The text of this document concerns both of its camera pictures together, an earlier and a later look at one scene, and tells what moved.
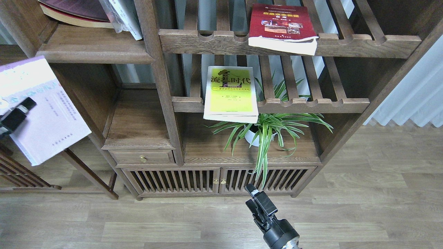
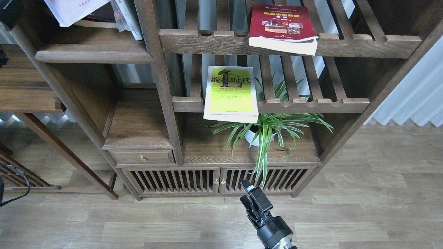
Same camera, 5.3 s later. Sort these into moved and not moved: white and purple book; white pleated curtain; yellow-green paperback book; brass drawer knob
Moved: white and purple book
Not moved: white pleated curtain; brass drawer knob; yellow-green paperback book
